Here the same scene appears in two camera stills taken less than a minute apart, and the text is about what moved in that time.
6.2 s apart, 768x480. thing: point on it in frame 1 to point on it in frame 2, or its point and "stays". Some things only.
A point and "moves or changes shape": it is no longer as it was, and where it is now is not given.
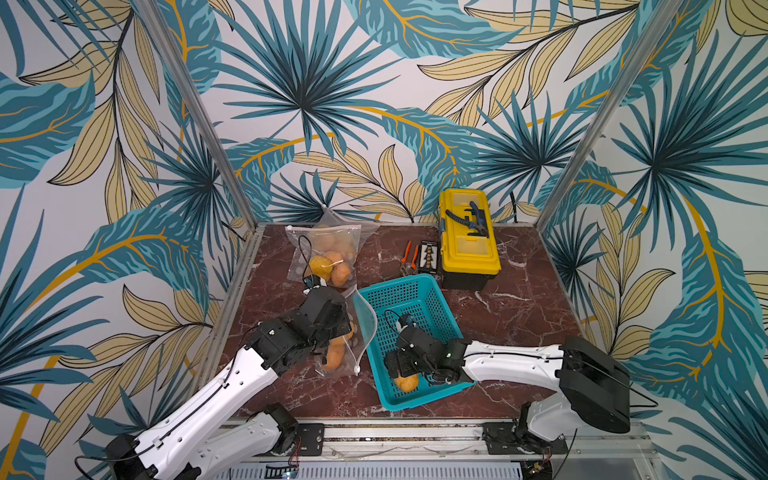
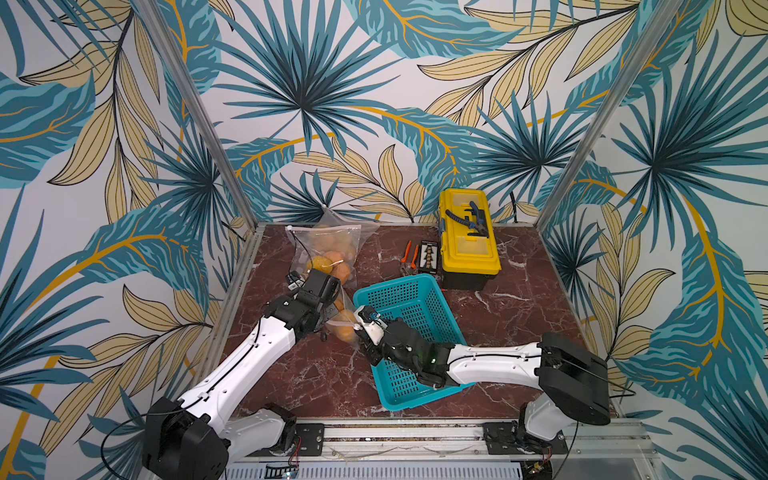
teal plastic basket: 380,305 stays
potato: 407,384 moves or changes shape
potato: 321,266 stays
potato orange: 340,274 stays
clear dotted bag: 340,358 moves or changes shape
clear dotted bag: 326,250 stays
